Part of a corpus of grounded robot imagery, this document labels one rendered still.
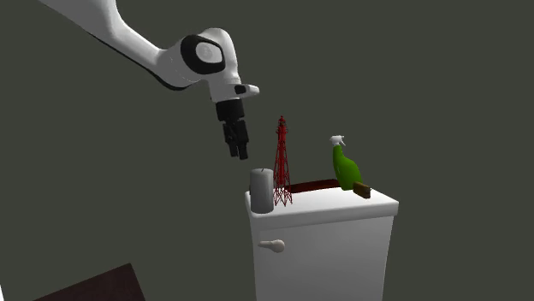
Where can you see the brown rectangular block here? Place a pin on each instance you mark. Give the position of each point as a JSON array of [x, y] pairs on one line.
[[362, 190]]

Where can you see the dark red flat slab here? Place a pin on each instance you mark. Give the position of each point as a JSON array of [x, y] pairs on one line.
[[313, 185]]

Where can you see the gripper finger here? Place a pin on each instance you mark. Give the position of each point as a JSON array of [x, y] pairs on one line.
[[243, 144], [230, 137]]

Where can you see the grey pillar candle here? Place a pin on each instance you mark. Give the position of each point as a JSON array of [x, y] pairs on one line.
[[261, 191]]

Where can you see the red lattice tower figure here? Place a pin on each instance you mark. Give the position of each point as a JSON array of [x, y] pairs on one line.
[[282, 166]]

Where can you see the green spray bottle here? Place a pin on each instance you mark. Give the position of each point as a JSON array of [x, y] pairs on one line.
[[345, 169]]

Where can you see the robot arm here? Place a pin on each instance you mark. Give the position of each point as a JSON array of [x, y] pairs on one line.
[[137, 46]]

